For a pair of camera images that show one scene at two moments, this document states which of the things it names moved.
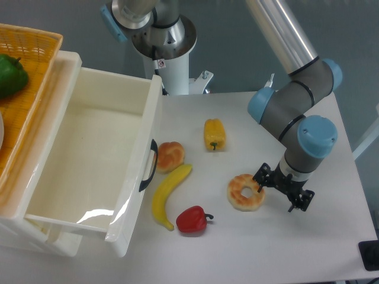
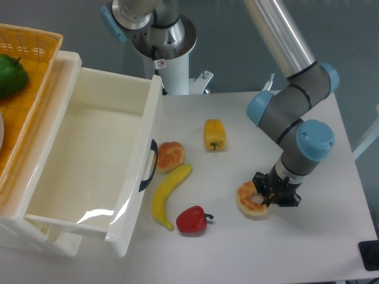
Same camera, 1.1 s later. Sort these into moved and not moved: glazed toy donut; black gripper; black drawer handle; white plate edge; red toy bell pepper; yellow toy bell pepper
Moved: glazed toy donut; black gripper
Not moved: yellow toy bell pepper; red toy bell pepper; black drawer handle; white plate edge
